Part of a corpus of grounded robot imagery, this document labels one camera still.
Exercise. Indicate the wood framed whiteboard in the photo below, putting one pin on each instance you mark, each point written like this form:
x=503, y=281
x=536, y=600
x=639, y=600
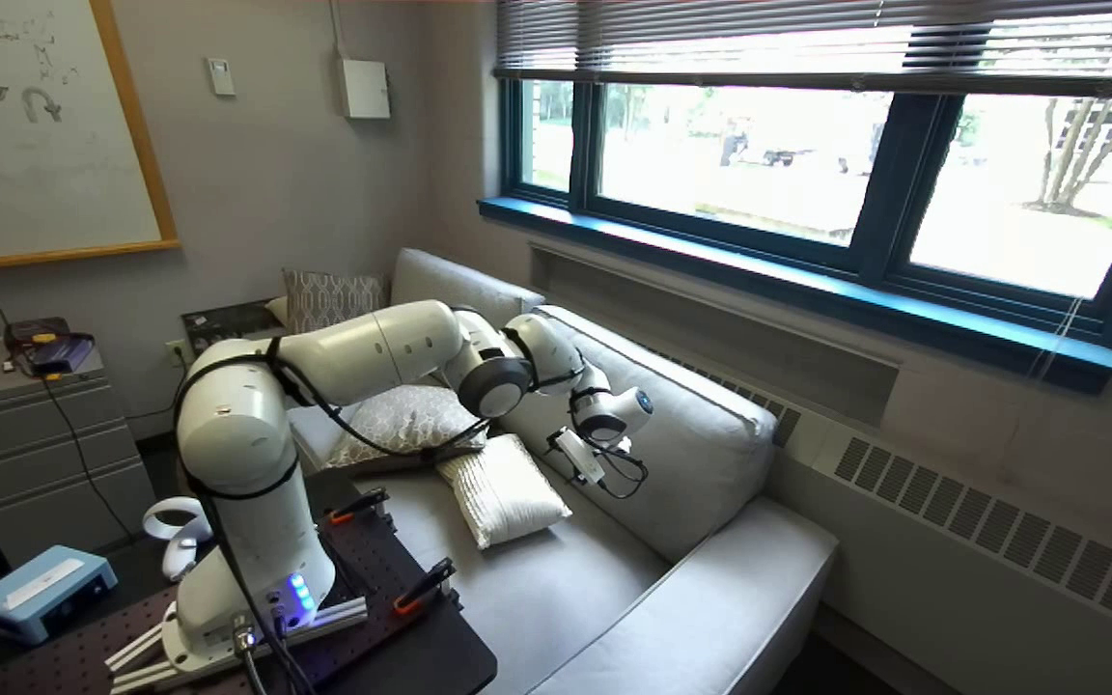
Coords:
x=39, y=128

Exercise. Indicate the grey sofa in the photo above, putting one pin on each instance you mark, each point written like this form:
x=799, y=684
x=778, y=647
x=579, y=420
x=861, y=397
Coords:
x=559, y=593

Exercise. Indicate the cream pleated pillow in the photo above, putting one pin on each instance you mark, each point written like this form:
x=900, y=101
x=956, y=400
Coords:
x=503, y=497

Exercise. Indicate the honeycomb patterned pillow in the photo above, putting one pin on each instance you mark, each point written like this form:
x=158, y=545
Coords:
x=407, y=420

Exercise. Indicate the window blinds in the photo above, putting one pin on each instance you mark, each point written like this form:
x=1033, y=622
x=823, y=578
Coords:
x=773, y=34

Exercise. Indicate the white wall thermostat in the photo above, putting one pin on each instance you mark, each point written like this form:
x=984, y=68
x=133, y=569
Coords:
x=223, y=79

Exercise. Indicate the orange black clamp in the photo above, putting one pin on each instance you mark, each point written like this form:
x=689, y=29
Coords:
x=359, y=509
x=425, y=586

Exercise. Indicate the black robot table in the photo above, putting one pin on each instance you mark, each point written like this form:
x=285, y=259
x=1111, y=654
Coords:
x=442, y=657

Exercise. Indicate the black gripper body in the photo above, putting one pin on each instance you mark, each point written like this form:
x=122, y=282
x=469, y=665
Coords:
x=581, y=458

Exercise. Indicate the white wall box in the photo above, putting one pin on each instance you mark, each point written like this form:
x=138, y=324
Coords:
x=366, y=87

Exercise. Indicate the grey sofa back cushion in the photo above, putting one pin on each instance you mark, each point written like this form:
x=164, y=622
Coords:
x=687, y=451
x=453, y=276

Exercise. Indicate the grey filing cabinet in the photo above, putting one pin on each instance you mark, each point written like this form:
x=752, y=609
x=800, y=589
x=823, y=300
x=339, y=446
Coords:
x=39, y=451

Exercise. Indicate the blue plastic box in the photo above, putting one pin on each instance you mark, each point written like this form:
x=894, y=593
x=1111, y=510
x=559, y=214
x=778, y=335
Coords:
x=37, y=593

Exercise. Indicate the heater vent grille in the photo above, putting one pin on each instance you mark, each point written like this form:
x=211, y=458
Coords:
x=967, y=524

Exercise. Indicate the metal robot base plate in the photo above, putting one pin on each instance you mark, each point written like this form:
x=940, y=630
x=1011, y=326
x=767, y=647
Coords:
x=326, y=621

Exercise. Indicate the dark patterned cushion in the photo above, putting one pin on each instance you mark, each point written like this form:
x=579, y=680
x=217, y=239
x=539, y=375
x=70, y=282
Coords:
x=329, y=300

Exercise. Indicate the dark device with purple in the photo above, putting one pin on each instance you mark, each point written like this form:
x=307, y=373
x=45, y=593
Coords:
x=48, y=351

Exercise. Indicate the wide blue framed window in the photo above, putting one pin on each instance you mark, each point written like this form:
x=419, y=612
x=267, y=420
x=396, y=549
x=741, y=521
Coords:
x=899, y=167

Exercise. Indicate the white VR controller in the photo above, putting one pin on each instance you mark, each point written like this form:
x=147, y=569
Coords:
x=178, y=560

